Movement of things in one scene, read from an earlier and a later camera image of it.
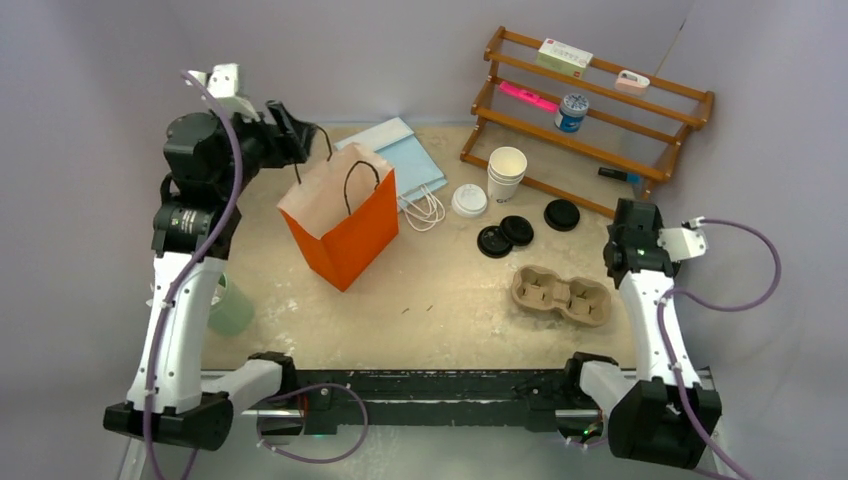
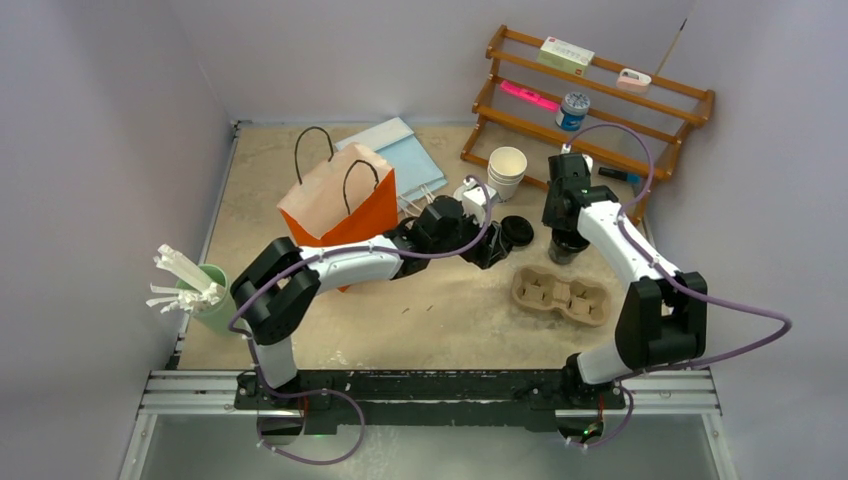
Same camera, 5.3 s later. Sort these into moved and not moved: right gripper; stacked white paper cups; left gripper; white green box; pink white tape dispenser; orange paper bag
Moved: left gripper; right gripper
Not moved: stacked white paper cups; pink white tape dispenser; white green box; orange paper bag
